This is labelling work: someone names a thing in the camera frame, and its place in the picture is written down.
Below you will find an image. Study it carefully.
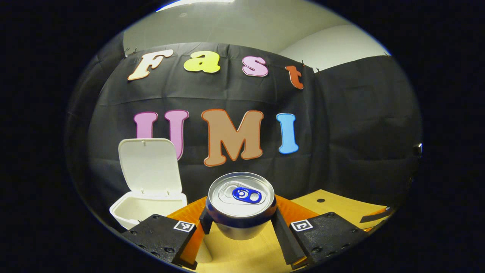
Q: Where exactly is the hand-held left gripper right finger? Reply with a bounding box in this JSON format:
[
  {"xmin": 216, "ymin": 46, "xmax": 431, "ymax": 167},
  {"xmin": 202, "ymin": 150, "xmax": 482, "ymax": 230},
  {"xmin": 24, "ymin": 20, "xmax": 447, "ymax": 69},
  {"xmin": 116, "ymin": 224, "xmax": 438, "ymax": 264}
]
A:
[{"xmin": 271, "ymin": 195, "xmax": 370, "ymax": 270}]

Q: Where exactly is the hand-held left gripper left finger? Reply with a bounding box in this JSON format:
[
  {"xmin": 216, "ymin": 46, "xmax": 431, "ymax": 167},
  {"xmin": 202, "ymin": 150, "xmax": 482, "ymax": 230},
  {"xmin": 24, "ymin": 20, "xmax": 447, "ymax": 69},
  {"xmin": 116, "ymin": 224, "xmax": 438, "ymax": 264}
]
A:
[{"xmin": 121, "ymin": 195, "xmax": 213, "ymax": 270}]

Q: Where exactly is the silver pop can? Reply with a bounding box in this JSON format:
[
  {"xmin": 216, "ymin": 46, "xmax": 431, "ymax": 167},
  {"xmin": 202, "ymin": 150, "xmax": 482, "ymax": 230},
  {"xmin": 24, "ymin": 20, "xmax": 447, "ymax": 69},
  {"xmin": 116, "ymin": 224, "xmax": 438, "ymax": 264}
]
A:
[{"xmin": 206, "ymin": 172, "xmax": 277, "ymax": 240}]

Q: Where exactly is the white desktop garbage bin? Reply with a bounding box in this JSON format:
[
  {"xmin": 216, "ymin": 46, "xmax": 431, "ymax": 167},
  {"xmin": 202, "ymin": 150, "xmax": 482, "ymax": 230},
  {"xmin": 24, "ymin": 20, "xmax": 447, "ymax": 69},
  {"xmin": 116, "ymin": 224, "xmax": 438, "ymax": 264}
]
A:
[{"xmin": 110, "ymin": 138, "xmax": 188, "ymax": 230}]

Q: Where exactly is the wooden desktop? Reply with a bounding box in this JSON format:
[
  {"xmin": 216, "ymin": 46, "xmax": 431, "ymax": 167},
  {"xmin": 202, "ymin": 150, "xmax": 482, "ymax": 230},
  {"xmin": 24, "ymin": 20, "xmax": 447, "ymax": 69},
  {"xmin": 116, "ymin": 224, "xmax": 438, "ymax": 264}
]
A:
[{"xmin": 182, "ymin": 189, "xmax": 394, "ymax": 273}]

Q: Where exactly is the black backdrop cloth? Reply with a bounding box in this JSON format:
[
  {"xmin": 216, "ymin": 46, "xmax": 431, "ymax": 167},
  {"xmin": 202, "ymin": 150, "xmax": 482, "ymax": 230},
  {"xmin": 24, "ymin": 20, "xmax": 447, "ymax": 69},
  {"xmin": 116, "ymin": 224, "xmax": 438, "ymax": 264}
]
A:
[{"xmin": 64, "ymin": 32, "xmax": 423, "ymax": 228}]

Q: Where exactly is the ceiling light panel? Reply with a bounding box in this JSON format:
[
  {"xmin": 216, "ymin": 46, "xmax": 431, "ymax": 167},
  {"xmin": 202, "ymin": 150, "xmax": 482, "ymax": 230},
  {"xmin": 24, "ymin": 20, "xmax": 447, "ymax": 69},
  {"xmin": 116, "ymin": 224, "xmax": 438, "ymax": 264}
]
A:
[{"xmin": 155, "ymin": 0, "xmax": 235, "ymax": 13}]

